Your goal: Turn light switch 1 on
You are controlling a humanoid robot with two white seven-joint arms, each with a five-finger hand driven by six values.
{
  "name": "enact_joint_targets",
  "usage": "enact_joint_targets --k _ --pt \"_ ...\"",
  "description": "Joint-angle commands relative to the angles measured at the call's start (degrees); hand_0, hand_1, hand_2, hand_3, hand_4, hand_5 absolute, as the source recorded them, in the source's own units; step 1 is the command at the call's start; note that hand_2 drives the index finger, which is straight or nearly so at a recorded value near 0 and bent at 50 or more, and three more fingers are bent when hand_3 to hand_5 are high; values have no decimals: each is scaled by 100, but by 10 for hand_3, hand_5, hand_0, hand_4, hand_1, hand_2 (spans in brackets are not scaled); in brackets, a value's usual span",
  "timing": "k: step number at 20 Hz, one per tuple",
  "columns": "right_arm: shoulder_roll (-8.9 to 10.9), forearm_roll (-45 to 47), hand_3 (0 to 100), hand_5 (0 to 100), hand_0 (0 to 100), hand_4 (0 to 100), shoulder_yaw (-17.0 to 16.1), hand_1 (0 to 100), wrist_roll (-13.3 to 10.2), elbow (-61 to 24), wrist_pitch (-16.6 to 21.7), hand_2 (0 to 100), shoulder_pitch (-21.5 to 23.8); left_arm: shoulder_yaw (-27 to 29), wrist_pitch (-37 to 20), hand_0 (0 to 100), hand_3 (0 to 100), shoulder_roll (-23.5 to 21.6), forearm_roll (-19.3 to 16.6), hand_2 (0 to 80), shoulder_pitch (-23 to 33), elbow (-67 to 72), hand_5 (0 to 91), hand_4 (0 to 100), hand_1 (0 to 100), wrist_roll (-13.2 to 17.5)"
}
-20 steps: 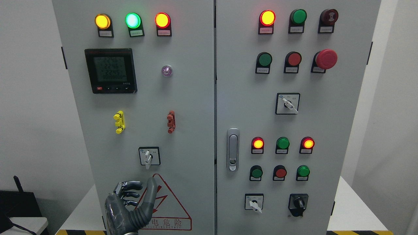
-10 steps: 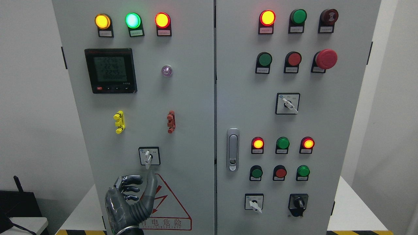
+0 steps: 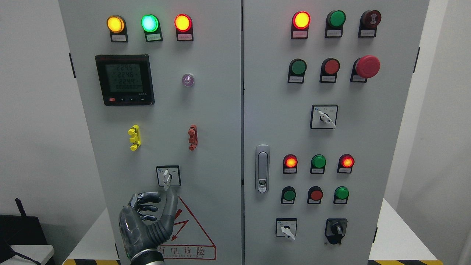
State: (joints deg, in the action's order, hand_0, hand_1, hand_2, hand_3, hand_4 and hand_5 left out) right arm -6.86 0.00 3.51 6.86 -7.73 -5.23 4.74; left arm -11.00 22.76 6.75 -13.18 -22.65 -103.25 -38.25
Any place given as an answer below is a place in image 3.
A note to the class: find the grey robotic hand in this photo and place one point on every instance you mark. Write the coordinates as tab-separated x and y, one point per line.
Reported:
140	232

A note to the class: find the white rotary selector switch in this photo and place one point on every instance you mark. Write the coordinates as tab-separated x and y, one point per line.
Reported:
168	176

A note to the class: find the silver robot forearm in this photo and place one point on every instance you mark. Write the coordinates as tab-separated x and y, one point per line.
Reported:
148	257

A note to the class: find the yellow indicator light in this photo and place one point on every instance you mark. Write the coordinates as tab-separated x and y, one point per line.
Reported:
117	28

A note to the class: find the green lit indicator light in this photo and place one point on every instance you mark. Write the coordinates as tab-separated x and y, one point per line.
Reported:
151	27

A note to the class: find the red electrical warning triangle sticker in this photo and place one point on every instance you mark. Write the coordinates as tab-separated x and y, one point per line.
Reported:
189	240

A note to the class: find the yellow terminal connector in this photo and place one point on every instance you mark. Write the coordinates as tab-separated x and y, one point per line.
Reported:
135	140

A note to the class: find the white box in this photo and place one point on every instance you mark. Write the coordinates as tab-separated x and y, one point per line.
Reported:
41	253

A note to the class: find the red terminal connector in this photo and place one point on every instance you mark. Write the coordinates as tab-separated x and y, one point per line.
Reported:
193	137

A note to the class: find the black device with antenna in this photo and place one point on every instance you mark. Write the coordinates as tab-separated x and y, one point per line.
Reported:
20	230

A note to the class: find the black digital power meter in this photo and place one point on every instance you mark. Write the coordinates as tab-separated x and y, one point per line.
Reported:
125	80

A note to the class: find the green push button lower left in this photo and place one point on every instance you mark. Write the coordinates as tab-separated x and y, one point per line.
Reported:
288	195

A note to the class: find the green push button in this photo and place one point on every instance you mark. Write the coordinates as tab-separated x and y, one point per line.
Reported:
296	71
288	195

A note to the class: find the clear small lamp bulb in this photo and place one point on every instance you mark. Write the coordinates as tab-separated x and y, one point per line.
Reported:
188	80

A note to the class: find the orange indicator light lower left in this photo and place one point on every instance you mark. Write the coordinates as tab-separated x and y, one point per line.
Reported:
290	164

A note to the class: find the grey electrical cabinet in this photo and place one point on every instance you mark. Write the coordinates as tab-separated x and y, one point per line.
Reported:
240	59

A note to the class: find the red push button lower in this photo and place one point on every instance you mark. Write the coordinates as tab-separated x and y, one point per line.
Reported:
315	195

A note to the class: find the red push button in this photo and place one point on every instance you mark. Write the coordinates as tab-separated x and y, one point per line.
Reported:
315	195
328	71

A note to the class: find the green indicator light lower middle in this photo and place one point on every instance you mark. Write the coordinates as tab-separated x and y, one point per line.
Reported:
318	163

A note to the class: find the green indicator light bottom right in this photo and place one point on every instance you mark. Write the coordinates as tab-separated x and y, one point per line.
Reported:
341	195

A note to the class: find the orange indicator light lower right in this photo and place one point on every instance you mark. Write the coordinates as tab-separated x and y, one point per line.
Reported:
345	164

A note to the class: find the green push button upper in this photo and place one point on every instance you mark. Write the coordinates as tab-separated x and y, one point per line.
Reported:
296	71

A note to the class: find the red push button upper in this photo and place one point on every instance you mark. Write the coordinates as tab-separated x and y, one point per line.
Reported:
328	71

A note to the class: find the orange indicator light top right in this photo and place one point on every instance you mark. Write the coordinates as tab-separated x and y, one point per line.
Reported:
299	25

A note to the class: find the red emergency stop button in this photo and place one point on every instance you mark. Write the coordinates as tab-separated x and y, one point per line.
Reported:
365	67

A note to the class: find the green indicator light top right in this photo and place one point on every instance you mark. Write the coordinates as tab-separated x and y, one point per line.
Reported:
334	24

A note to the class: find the dark red buzzer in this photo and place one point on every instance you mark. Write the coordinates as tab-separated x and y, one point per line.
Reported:
369	22

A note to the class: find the silver door lock handle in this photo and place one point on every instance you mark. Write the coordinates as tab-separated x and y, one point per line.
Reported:
262	168

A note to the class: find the white selector switch bottom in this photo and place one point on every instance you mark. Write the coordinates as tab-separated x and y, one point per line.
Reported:
286	227

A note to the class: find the black rotary knob switch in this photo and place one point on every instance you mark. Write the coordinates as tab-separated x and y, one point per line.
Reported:
335	230

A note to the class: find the white selector switch upper right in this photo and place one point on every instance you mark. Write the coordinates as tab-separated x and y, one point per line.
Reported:
324	116

